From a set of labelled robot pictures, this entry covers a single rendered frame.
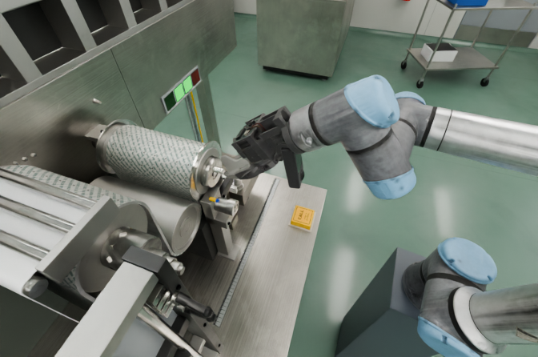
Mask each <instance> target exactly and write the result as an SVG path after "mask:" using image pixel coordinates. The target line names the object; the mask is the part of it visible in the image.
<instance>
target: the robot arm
mask: <svg viewBox="0 0 538 357"><path fill-rule="evenodd" d="M257 118H259V119H257ZM255 119H257V120H255ZM245 123H246V126H244V127H243V129H242V130H240V132H239V133H238V135H237V136H236V137H235V138H233V143H232V144H231V145H232V146H233V147H234V148H235V149H236V150H237V152H238V153H239V154H238V155H237V156H235V157H234V158H231V157H229V156H227V155H223V156H222V157H221V158H220V160H221V162H222V163H223V165H224V166H225V167H226V169H227V171H226V172H224V173H223V174H224V175H225V176H226V177H228V178H231V179H240V180H241V179H252V178H254V177H256V176H257V175H259V174H262V173H264V172H265V171H267V170H270V169H271V168H273V167H274V166H276V165H277V164H278V162H279V161H280V162H282V161H283V163H284V167H285V171H286V175H287V181H288V186H289V187H290V188H296V189H299V188H300V187H301V183H302V181H303V179H304V171H303V161H302V155H301V154H303V153H305V152H311V151H314V150H318V149H320V148H323V147H326V146H330V145H333V144H336V143H338V142H341V143H342V144H343V147H344V149H345V150H346V152H347V153H348V155H349V157H350V158H351V160H352V162H353V163H354V165H355V167H356V169H357V171H358V172H359V174H360V175H361V177H362V180H363V182H364V183H366V184H367V186H368V188H369V189H370V191H371V192H372V194H373V195H374V196H375V197H377V198H379V199H388V200H389V199H397V198H400V197H402V196H404V195H406V194H407V193H409V192H410V191H411V190H412V189H413V188H414V186H415V184H416V175H415V173H414V167H413V166H412V165H411V164H410V162H409V158H410V156H411V153H412V149H413V146H420V147H423V148H427V149H430V150H436V151H439V152H443V153H446V154H451V155H455V156H458V157H461V158H467V159H471V160H474V161H477V162H483V163H487V164H490V165H493V166H498V167H502V168H505V169H509V170H514V171H518V172H521V173H525V174H530V175H534V176H537V177H538V126H534V125H530V124H526V123H521V122H513V121H508V120H504V119H500V118H492V117H488V116H483V115H478V114H470V113H466V112H462V111H458V110H449V109H445V108H440V107H436V106H428V105H426V103H425V101H424V100H423V99H422V98H421V97H420V96H419V95H418V94H416V93H413V92H408V91H404V92H399V93H397V94H395V93H394V91H393V89H392V88H391V85H390V84H389V82H388V81H387V80H386V79H385V78H384V77H382V76H380V75H372V76H370V77H368V78H363V79H361V80H359V81H357V82H354V83H350V84H348V85H346V86H345V87H344V88H343V89H341V90H337V91H336V92H334V93H332V94H329V95H328V96H326V97H324V98H321V99H320V100H318V101H315V102H312V103H310V104H308V105H306V106H304V107H302V108H300V109H298V110H295V111H294V112H293V113H291V112H290V111H289V110H288V109H287V107H286V106H282V107H280V108H279V109H277V110H274V111H272V112H271V113H269V114H267V115H265V114H264V113H262V114H260V115H258V116H256V117H254V118H252V119H250V120H248V121H246V122H245ZM496 276H497V268H496V265H495V263H494V261H493V259H492V257H491V256H490V255H489V254H487V253H486V252H485V250H484V249H483V248H482V247H480V246H478V245H477V244H475V243H474V242H471V241H469V240H467V239H462V238H449V239H446V240H445V241H443V242H441V243H440V244H439V245H438V247H437V248H436V249H435V250H434V251H433V252H432V253H431V254H430V255H429V256H428V257H427V258H426V259H425V260H422V261H418V262H414V263H412V264H411V265H410V266H409V267H408V268H407V269H406V270H405V271H404V273H403V279H402V280H403V288H404V291H405V293H406V295H407V297H408V298H409V300H410V301H411V302H412V304H413V305H414V306H415V307H416V308H418V309H419V310H420V316H418V320H419V321H418V327H417V331H418V334H419V336H420V338H421V339H422V340H423V341H424V342H425V343H426V344H427V345H428V346H429V347H431V348H432V349H434V350H435V351H437V352H438V353H440V354H441V355H443V356H445V357H483V355H496V354H499V353H501V352H503V351H504V350H505V348H506V347H507V345H538V283H532V284H527V285H522V286H517V287H508V288H504V289H499V290H494V291H486V286H487V285H488V284H489V283H492V282H493V281H494V279H495V278H496Z"/></svg>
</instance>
